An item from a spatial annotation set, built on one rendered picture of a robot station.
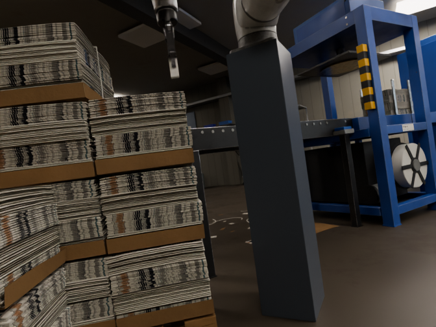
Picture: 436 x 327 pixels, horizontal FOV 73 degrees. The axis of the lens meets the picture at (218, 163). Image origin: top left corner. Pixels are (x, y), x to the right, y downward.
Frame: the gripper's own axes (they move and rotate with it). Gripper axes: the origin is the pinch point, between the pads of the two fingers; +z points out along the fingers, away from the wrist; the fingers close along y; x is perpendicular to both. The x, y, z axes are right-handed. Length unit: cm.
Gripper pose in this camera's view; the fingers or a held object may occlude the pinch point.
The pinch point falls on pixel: (174, 68)
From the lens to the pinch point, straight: 114.7
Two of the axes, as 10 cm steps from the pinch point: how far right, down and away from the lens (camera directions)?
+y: 1.4, -0.2, -9.9
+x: 9.8, -1.4, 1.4
